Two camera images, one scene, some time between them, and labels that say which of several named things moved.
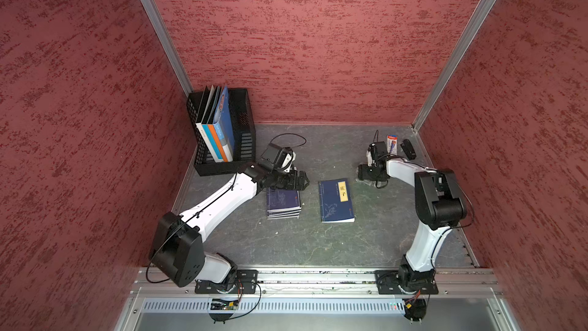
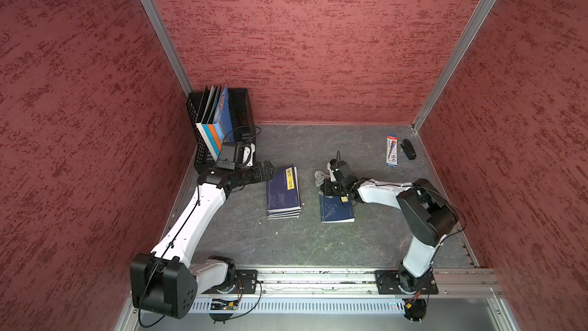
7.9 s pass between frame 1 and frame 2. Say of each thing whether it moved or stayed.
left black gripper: moved
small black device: stayed
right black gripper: moved
